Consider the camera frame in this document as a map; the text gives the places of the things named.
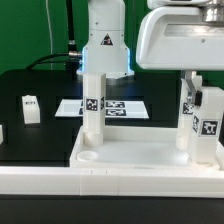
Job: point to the white block left edge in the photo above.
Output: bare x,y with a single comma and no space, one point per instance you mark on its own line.
1,134

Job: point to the white desk tabletop tray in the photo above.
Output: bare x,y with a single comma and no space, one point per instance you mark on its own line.
132,147

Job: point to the black vertical pole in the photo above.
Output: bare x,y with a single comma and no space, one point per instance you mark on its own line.
71,37

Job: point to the white fixture wall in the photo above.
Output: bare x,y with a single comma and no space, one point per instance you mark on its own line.
112,182

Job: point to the fiducial marker sheet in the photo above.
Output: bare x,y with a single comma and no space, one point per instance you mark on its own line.
114,109

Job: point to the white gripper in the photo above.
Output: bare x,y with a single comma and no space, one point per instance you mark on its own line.
176,38

